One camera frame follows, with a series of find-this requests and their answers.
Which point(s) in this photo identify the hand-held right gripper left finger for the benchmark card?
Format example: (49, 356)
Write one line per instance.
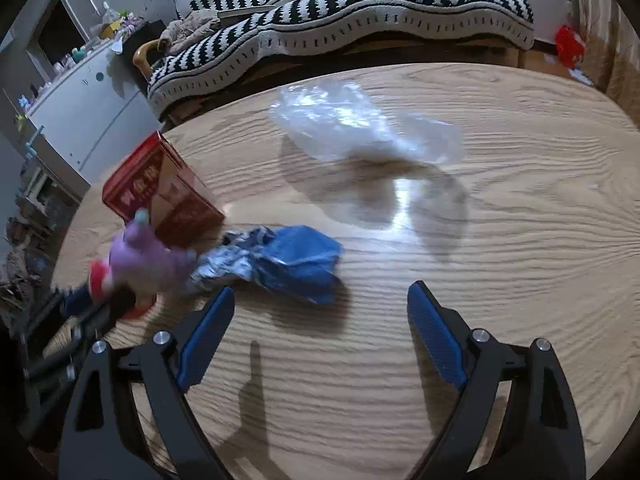
(207, 340)

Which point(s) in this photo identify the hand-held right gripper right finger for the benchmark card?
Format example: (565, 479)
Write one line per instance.
(435, 340)

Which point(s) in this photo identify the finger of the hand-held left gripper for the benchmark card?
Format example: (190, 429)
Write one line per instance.
(77, 302)

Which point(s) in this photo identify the purple plush toy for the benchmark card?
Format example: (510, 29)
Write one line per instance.
(150, 260)

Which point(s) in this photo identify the blue foil wrapper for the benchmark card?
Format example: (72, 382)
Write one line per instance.
(300, 260)

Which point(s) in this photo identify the red cardboard box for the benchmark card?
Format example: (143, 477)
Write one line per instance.
(175, 195)

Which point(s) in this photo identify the white cabinet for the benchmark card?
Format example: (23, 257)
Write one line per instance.
(95, 110)

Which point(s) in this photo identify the clear plastic bag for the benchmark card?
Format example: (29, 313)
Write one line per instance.
(350, 125)

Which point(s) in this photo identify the black side table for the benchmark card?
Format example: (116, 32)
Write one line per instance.
(145, 35)

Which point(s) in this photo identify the clear plastic bottle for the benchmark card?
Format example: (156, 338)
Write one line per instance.
(109, 14)

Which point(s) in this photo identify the brown plush cloth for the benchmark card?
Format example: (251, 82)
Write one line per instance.
(192, 27)

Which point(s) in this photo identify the white papers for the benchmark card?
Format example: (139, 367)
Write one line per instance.
(581, 75)

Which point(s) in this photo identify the red bag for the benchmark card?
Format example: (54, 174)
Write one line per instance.
(569, 46)

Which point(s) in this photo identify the black and white striped blanket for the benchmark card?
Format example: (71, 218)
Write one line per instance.
(360, 5)

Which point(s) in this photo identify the beige patterned curtain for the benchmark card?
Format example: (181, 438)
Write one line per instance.
(607, 35)

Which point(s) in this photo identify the wooden frame sofa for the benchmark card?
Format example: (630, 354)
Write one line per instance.
(320, 60)

